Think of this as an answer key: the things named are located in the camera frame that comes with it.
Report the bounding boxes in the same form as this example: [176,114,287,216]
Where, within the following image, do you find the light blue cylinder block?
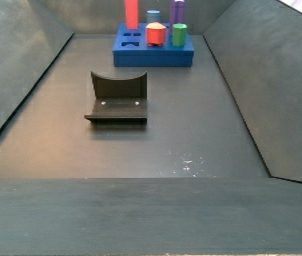
[146,10,160,23]

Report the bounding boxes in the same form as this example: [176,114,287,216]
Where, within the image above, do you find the green cylinder block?
[172,23,186,47]

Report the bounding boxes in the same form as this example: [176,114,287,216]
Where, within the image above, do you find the blue shape sorter base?
[112,23,193,67]

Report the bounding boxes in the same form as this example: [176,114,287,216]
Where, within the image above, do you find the tall red rectangular block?
[124,0,138,29]

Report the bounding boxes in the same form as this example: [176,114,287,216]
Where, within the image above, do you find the red rounded wedge block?
[145,22,166,46]

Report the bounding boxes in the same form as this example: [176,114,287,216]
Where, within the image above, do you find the black curved fixture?
[84,73,146,122]

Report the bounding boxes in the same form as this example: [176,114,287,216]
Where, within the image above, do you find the purple star prism block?
[169,0,185,25]

